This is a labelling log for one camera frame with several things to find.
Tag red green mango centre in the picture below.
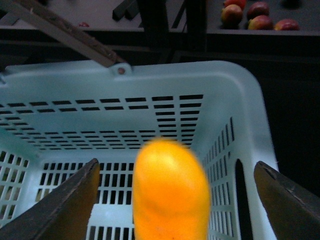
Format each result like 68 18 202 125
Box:
247 15 273 30

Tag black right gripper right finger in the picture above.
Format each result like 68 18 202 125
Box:
254 161 320 240

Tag red mango right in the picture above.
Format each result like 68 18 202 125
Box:
274 18 300 31

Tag dark red mango upper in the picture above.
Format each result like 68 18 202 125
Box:
246 1 270 20

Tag orange yellow mango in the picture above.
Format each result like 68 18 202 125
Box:
132 138 211 240

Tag red green mango left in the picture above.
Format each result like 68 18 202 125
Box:
221 4 243 27

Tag black shelf post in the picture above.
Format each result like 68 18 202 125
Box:
137 0 172 64

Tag light blue plastic basket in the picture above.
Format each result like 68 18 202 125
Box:
0 61 277 240

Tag red mango top edge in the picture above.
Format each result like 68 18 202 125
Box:
223 0 247 10

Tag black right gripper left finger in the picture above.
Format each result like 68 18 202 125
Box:
0 158 100 240

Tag red green mango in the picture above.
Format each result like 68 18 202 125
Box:
247 15 273 30
221 4 243 27

